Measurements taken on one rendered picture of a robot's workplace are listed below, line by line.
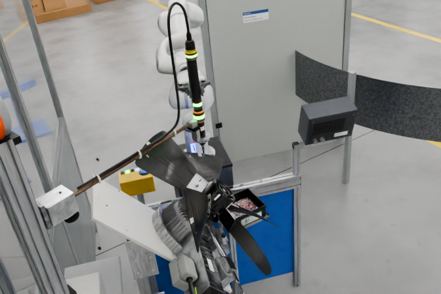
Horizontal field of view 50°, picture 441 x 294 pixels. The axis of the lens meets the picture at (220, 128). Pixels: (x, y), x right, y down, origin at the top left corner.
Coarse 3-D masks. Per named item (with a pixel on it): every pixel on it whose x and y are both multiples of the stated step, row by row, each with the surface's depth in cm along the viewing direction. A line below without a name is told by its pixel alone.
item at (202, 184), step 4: (196, 176) 186; (200, 176) 187; (192, 180) 185; (196, 180) 186; (204, 180) 187; (188, 184) 184; (192, 184) 185; (200, 184) 186; (204, 184) 187; (192, 188) 184; (196, 188) 185; (200, 188) 186
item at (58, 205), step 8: (48, 192) 141; (56, 192) 140; (64, 192) 140; (72, 192) 140; (40, 200) 138; (48, 200) 137; (56, 200) 137; (64, 200) 138; (72, 200) 140; (40, 208) 134; (48, 208) 134; (56, 208) 137; (64, 208) 139; (72, 208) 141; (48, 216) 137; (56, 216) 137; (64, 216) 140; (48, 224) 137; (56, 224) 138
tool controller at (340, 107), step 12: (348, 96) 238; (312, 108) 232; (324, 108) 232; (336, 108) 232; (348, 108) 231; (300, 120) 240; (312, 120) 228; (324, 120) 230; (336, 120) 231; (348, 120) 234; (300, 132) 243; (312, 132) 234; (324, 132) 236; (336, 132) 238; (348, 132) 241
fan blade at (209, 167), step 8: (184, 152) 215; (192, 152) 216; (192, 160) 211; (200, 160) 211; (208, 160) 213; (216, 160) 215; (200, 168) 206; (208, 168) 206; (216, 168) 207; (208, 176) 201; (216, 176) 201
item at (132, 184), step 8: (120, 176) 227; (128, 176) 226; (136, 176) 225; (144, 176) 225; (152, 176) 225; (120, 184) 222; (128, 184) 223; (136, 184) 224; (144, 184) 225; (152, 184) 226; (128, 192) 225; (136, 192) 226; (144, 192) 228
